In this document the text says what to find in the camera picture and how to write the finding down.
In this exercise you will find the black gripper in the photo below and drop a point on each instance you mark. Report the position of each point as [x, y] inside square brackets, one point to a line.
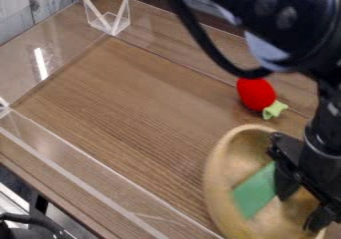
[309, 163]

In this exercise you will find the green foam block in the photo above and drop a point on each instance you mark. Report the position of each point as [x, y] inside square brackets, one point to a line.
[255, 191]

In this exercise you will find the light wooden bowl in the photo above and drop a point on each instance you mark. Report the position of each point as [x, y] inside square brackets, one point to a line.
[238, 156]

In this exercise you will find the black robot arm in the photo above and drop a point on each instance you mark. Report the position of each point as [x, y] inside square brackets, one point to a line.
[294, 37]

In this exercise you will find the red plush strawberry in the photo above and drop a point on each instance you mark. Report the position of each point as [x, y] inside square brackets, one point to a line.
[258, 97]

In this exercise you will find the black metal table leg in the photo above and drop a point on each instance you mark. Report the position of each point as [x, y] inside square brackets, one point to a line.
[37, 211]

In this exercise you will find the clear acrylic tray wall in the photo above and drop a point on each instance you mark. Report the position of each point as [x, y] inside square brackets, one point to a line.
[122, 162]

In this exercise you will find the clear acrylic corner bracket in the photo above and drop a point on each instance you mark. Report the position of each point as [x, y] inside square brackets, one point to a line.
[108, 22]

